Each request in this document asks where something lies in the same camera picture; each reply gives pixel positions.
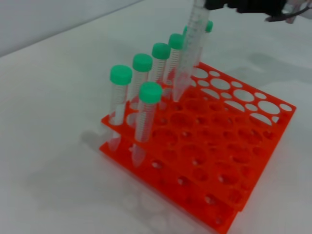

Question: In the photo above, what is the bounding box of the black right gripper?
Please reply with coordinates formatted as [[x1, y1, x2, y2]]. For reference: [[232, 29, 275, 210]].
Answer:
[[204, 0, 290, 15]]

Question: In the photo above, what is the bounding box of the orange test tube rack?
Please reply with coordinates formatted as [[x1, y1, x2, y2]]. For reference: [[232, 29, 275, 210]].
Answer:
[[99, 62, 298, 233]]

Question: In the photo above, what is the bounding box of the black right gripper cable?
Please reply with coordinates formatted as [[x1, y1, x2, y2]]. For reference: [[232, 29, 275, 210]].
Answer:
[[264, 6, 312, 23]]

